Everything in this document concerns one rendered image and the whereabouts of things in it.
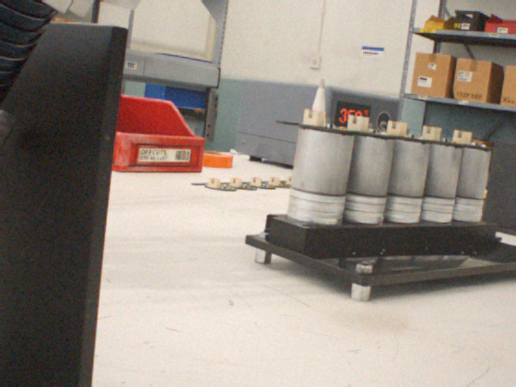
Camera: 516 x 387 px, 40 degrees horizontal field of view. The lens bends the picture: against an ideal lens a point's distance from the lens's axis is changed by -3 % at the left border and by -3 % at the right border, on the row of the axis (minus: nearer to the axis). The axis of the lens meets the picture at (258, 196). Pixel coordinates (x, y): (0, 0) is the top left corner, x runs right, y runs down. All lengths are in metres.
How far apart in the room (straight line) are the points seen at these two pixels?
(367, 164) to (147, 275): 0.11
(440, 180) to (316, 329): 0.16
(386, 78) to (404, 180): 5.26
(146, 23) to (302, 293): 5.86
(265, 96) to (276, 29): 5.42
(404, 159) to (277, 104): 0.48
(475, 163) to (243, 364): 0.23
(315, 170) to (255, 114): 0.54
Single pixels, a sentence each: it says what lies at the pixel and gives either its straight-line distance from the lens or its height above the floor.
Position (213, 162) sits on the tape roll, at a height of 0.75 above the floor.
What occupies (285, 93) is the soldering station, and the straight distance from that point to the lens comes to 0.81.
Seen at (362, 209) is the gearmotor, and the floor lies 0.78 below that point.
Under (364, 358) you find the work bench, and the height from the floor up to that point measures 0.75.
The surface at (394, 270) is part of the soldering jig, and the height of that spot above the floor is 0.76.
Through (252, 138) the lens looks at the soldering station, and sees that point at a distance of 0.85.
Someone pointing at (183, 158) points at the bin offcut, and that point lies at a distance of 0.64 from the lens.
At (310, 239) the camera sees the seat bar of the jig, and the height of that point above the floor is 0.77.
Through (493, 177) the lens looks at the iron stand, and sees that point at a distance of 0.56.
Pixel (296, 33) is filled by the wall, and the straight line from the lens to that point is 6.13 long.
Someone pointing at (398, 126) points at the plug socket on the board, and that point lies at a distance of 0.35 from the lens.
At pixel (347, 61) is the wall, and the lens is 5.80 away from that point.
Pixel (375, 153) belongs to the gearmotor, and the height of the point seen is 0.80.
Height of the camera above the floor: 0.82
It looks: 7 degrees down
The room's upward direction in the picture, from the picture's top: 8 degrees clockwise
